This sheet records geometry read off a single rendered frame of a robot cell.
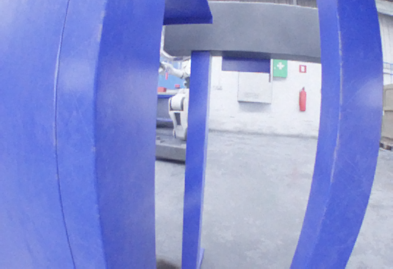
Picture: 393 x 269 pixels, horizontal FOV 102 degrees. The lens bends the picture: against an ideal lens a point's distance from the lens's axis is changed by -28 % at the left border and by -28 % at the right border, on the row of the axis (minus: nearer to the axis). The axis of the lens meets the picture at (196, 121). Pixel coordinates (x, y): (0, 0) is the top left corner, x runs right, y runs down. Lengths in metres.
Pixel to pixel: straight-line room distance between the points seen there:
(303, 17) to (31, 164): 0.64
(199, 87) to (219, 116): 4.89
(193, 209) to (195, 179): 0.09
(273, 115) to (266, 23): 4.91
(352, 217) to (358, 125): 0.09
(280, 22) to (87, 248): 0.60
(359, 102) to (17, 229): 0.50
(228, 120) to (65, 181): 5.24
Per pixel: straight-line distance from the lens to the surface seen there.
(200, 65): 0.57
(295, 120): 5.54
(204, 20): 0.52
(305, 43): 0.59
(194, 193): 0.61
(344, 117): 0.20
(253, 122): 5.41
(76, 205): 0.27
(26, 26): 0.35
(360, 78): 0.21
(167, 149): 2.20
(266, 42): 0.57
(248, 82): 5.12
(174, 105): 2.24
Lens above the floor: 0.59
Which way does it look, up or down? 4 degrees down
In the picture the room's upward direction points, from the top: 3 degrees clockwise
